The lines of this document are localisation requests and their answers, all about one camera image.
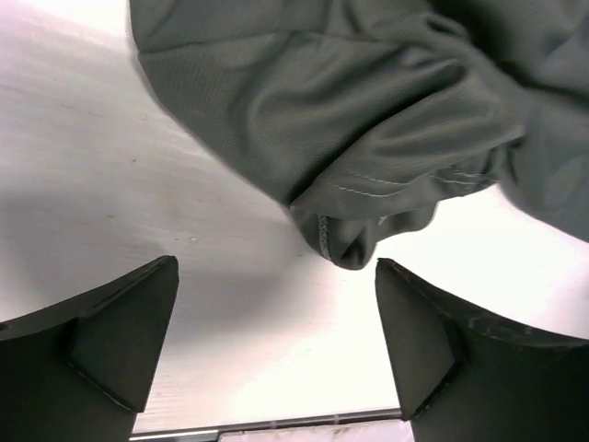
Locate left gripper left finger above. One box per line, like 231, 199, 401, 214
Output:
1, 255, 179, 442

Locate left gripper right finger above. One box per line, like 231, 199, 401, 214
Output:
375, 259, 588, 442

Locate dark grey t shirt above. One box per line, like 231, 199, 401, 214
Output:
129, 1, 588, 270

